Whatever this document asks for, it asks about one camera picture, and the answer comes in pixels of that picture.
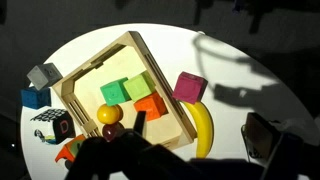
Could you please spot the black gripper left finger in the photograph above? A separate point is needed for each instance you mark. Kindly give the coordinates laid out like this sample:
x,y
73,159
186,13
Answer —
x,y
133,156

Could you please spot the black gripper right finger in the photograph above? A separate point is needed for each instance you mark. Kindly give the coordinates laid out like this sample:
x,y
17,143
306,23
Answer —
x,y
283,153

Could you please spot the pink block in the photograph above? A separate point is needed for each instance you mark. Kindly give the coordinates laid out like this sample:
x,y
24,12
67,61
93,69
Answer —
x,y
189,88

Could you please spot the orange and green toy block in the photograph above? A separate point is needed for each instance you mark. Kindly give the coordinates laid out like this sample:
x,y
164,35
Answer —
x,y
68,150

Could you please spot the wooden box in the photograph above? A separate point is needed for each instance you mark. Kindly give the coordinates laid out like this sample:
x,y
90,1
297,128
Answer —
x,y
83,110

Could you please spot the light green block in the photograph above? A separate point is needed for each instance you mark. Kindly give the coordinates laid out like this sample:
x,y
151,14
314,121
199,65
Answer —
x,y
139,86

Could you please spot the black patterned letter block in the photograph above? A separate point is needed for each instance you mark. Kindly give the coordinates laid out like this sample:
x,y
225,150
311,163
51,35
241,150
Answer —
x,y
61,126

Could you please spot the blue block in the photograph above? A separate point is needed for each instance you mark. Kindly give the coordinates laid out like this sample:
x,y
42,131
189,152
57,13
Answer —
x,y
35,98

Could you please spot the gray block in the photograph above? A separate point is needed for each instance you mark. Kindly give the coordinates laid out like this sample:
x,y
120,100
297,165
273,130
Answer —
x,y
43,75

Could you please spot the yellow ball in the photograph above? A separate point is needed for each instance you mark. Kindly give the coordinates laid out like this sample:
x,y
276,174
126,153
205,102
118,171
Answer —
x,y
108,114

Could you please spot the yellow banana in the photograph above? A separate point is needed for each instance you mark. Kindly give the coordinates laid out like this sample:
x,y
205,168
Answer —
x,y
204,128

